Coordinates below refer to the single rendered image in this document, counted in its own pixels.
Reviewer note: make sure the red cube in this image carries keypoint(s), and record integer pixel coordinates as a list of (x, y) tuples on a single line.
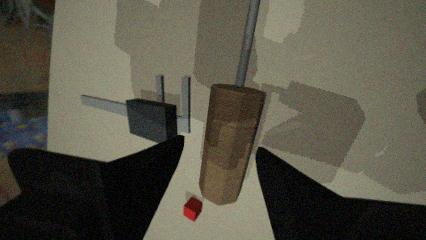
[(192, 208)]

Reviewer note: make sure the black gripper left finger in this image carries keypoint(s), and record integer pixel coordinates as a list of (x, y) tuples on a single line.
[(126, 191)]

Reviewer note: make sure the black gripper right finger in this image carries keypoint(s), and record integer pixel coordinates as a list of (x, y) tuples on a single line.
[(299, 208)]

